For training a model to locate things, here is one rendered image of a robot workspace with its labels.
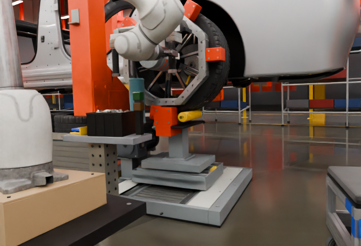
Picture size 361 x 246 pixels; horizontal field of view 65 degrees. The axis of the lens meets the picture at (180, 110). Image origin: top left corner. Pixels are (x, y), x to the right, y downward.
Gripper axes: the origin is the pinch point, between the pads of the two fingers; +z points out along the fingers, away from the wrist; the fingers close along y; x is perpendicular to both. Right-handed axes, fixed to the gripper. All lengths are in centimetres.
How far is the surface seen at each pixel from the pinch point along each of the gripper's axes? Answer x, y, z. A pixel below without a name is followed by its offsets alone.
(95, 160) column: -51, -36, -17
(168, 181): -71, -16, 22
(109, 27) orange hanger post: 101, -260, 284
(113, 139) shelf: -38.8, -22.0, -20.6
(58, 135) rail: -46, -100, 18
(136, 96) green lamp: -19.2, -12.3, -14.1
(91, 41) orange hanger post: 15, -61, 11
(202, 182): -69, 6, 22
